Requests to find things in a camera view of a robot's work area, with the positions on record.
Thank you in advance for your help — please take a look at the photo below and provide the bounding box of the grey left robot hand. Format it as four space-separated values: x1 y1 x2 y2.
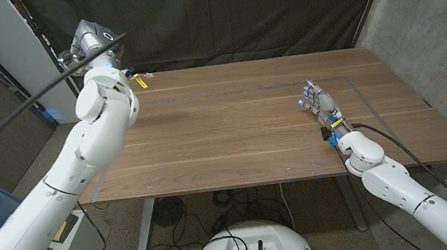
65 14 129 75

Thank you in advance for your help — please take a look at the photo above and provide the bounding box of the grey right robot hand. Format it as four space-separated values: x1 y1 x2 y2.
296 75 349 132

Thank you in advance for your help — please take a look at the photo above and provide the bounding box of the black backdrop cloth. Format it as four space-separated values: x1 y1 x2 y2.
21 0 393 108

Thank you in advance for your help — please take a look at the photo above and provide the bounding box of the grey table leg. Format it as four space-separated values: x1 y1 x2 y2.
334 173 369 234

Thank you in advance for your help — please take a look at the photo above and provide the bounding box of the white robot torso base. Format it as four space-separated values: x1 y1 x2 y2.
192 214 315 250

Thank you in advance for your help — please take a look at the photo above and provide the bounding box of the black power adapter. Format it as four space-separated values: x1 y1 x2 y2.
210 215 229 233

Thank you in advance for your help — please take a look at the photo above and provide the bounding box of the black round floor fan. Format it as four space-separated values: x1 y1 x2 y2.
151 194 188 228

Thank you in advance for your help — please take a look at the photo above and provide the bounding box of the white table leg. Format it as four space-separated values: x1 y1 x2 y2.
132 197 161 250

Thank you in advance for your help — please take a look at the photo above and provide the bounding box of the yellow black foot pedal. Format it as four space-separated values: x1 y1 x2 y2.
49 214 82 244

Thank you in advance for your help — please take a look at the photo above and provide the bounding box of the white pedal platform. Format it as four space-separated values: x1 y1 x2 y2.
28 203 115 250

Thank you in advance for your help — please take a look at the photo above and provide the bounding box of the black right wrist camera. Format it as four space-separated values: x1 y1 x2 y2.
320 124 339 149

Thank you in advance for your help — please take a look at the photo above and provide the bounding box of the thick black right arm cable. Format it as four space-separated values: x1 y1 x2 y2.
350 113 447 244

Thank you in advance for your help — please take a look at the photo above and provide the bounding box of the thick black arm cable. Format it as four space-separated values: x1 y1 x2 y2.
0 32 140 162
350 113 447 244

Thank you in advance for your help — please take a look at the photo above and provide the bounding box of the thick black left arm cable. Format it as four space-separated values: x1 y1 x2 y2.
0 32 140 162

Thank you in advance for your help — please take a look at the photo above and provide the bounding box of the white floor cable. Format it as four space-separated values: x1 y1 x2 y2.
278 182 298 233

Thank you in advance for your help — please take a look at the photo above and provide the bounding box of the black floor cable tangle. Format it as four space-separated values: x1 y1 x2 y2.
102 182 300 250

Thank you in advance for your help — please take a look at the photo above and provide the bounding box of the thin black left wrist cable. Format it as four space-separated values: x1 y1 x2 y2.
31 198 108 250

